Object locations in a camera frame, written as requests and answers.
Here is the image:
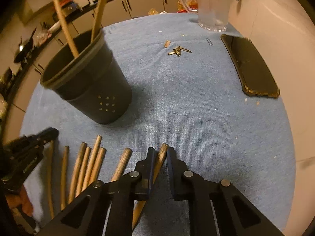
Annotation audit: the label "small brass keys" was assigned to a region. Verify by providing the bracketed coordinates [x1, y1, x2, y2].
[168, 46, 192, 56]

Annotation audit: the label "black smartphone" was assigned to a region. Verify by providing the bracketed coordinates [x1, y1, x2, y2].
[220, 34, 280, 99]

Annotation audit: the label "black wok on stove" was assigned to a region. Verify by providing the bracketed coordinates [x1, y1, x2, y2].
[13, 27, 37, 63]

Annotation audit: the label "blue table cloth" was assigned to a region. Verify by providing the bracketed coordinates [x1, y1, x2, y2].
[21, 13, 296, 230]

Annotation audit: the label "thin wooden chopstick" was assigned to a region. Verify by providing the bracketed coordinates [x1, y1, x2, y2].
[47, 141, 55, 219]

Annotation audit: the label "dark cylindrical utensil holder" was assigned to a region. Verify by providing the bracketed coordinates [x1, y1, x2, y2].
[41, 30, 132, 124]

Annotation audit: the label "metal paper clip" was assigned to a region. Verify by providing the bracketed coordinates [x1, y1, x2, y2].
[206, 38, 213, 46]

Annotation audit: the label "person's left hand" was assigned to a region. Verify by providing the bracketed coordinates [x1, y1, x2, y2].
[5, 186, 33, 217]

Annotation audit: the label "clear glass beer mug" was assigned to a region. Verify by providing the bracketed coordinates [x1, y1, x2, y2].
[180, 0, 231, 32]

